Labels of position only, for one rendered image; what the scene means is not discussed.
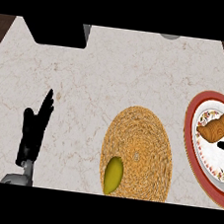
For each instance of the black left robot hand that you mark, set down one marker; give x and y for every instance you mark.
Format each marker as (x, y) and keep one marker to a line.
(31, 134)

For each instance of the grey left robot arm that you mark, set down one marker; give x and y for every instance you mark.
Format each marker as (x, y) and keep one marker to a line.
(26, 174)

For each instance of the red-rimmed floral plate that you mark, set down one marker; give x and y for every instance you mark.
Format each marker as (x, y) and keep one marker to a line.
(208, 155)

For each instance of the brown croissant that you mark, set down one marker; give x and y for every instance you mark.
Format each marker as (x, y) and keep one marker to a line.
(213, 129)

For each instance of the round woven straw placemat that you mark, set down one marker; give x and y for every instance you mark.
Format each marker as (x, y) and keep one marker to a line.
(143, 144)

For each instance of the yellow-green mango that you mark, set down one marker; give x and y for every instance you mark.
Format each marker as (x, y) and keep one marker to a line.
(113, 175)

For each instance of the black box appliance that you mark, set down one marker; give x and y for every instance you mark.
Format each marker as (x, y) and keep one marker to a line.
(60, 33)

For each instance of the grey round object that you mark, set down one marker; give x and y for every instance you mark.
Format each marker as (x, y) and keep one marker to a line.
(169, 36)

